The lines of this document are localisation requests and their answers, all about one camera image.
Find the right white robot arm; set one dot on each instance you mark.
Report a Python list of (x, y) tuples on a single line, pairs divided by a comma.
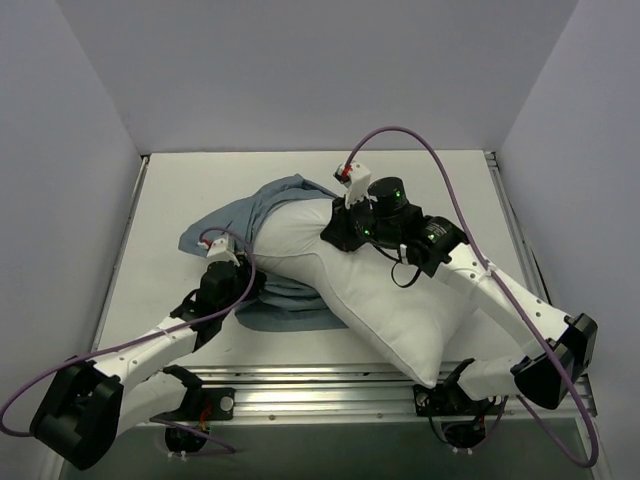
[(557, 348)]

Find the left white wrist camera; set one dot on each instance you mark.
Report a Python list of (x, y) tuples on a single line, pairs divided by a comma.
[(221, 249)]

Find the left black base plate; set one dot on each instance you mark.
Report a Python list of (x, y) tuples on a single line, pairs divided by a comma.
[(220, 402)]

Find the aluminium mounting rail frame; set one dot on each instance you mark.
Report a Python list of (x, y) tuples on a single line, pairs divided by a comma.
[(324, 404)]

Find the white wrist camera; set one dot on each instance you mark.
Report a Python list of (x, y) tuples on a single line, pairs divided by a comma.
[(221, 249), (355, 177)]

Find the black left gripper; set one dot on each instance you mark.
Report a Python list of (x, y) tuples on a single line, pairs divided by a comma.
[(247, 273)]

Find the white pillow insert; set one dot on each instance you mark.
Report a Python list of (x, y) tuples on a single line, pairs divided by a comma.
[(409, 327)]

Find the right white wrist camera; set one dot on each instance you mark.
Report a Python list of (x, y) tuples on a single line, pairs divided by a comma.
[(355, 177)]

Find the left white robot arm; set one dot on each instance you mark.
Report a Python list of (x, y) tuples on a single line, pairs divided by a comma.
[(91, 402)]

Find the blue-grey pillowcase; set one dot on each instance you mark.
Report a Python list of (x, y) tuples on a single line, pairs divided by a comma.
[(285, 305)]

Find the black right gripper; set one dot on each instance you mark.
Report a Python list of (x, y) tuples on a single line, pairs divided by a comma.
[(338, 232)]

